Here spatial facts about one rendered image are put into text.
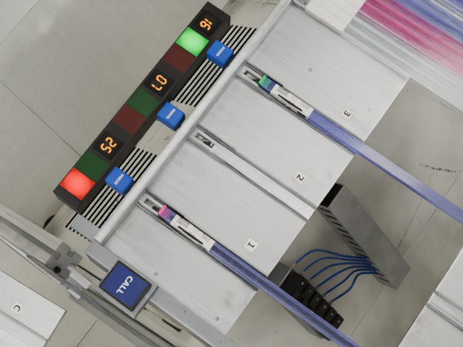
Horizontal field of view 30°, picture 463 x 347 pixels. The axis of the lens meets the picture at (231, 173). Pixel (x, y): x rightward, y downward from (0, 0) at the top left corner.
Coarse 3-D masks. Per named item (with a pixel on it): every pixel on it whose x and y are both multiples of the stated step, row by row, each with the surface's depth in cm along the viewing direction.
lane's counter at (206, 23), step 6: (204, 12) 119; (210, 12) 119; (198, 18) 119; (204, 18) 119; (210, 18) 119; (216, 18) 119; (192, 24) 119; (198, 24) 119; (204, 24) 119; (210, 24) 119; (216, 24) 119; (204, 30) 119; (210, 30) 119; (210, 36) 118
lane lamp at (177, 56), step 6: (174, 48) 118; (180, 48) 118; (168, 54) 117; (174, 54) 117; (180, 54) 117; (186, 54) 118; (168, 60) 117; (174, 60) 117; (180, 60) 117; (186, 60) 117; (192, 60) 117; (174, 66) 117; (180, 66) 117; (186, 66) 117
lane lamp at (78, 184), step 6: (72, 174) 112; (78, 174) 112; (66, 180) 112; (72, 180) 112; (78, 180) 112; (84, 180) 112; (90, 180) 112; (66, 186) 112; (72, 186) 112; (78, 186) 112; (84, 186) 112; (90, 186) 112; (72, 192) 112; (78, 192) 112; (84, 192) 112
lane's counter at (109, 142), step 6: (108, 132) 114; (102, 138) 114; (108, 138) 114; (114, 138) 114; (96, 144) 114; (102, 144) 114; (108, 144) 114; (114, 144) 114; (120, 144) 114; (96, 150) 113; (102, 150) 113; (108, 150) 113; (114, 150) 114; (108, 156) 113
